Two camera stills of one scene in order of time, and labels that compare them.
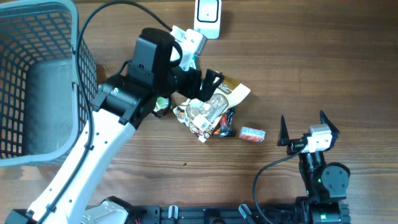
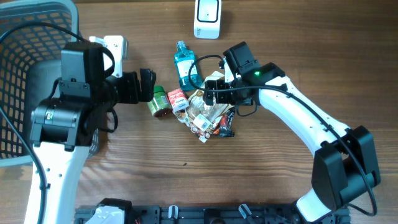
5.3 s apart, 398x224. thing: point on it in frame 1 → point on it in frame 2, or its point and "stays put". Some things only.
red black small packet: (225, 127) stays put
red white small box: (252, 134) → (178, 99)
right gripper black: (295, 144) → (221, 97)
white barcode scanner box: (208, 18) stays put
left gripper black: (191, 91) → (132, 95)
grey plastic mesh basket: (48, 80) stays put
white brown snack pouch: (200, 117) stays put
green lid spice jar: (161, 104) stays put
